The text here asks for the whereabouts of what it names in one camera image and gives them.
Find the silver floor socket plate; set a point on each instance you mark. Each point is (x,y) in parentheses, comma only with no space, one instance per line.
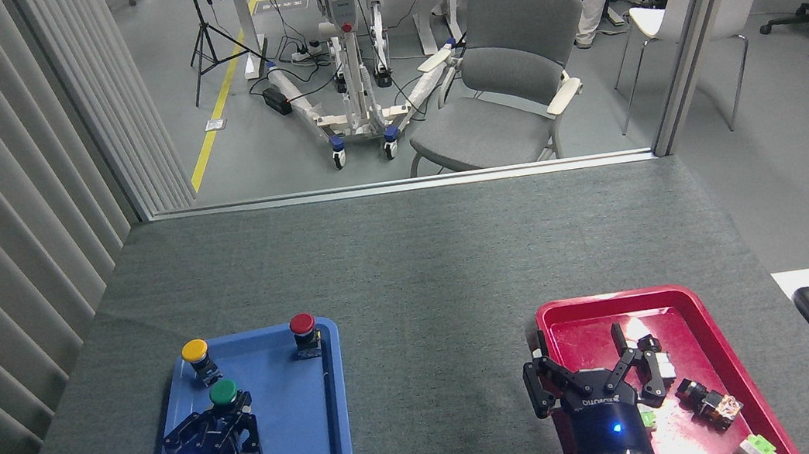
(215,124)

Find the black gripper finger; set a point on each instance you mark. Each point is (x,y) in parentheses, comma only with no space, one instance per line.
(539,389)
(652,382)
(186,439)
(244,435)

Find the yellow push button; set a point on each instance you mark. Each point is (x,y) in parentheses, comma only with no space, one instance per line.
(195,351)

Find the grey padded chair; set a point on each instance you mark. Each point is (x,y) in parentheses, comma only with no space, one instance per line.
(508,65)

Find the grey switch with green base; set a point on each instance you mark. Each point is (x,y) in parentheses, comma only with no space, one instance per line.
(647,420)

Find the green push button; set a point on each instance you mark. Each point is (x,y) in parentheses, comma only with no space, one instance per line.
(223,392)

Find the blue plastic tray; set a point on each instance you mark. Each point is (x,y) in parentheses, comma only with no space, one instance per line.
(285,446)

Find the black power adapter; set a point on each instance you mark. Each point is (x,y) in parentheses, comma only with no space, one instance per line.
(276,101)

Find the red push button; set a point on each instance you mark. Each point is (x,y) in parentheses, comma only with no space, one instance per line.
(302,324)

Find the silver post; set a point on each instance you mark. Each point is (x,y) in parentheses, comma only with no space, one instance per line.
(698,24)

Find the red plastic tray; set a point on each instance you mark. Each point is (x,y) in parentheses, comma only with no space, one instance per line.
(589,320)

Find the white plastic chair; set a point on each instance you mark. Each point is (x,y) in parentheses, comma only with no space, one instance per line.
(665,13)

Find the white stand on wheels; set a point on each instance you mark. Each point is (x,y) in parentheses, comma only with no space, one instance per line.
(348,47)

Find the black and white switch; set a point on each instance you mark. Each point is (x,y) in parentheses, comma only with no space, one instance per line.
(666,363)

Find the black tripod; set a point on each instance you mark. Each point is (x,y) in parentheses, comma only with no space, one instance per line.
(208,38)

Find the white power strip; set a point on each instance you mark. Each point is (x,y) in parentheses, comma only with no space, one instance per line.
(304,54)

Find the black and orange switch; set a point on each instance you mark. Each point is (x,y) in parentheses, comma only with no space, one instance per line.
(709,402)

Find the white and green switch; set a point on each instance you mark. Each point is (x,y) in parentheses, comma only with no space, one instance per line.
(753,449)

